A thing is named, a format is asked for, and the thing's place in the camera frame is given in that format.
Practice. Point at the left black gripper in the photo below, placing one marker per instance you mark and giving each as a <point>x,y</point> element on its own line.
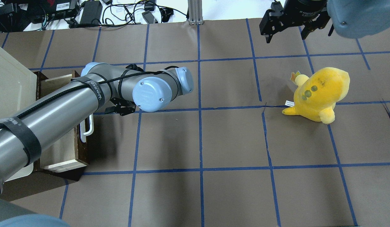
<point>122,108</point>

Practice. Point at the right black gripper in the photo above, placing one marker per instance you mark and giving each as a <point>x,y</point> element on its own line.
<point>304,8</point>

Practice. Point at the white drawer handle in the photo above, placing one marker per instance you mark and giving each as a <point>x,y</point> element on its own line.
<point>86,128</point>

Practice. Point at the dark wooden drawer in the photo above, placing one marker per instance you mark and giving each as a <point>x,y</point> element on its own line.
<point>69,152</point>

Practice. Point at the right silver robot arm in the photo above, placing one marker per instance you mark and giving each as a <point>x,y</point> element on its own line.
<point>351,19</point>

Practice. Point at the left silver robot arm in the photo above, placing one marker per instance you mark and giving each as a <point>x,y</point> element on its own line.
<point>150,91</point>

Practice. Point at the dark wooden drawer cabinet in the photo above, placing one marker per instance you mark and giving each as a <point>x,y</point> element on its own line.
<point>40,176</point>

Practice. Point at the yellow plush dinosaur toy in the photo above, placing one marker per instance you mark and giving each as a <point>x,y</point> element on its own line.
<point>316,96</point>

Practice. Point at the cream plastic storage box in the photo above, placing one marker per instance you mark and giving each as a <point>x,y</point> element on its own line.
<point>8,94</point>

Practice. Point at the aluminium frame post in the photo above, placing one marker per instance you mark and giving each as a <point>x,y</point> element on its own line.
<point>195,12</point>

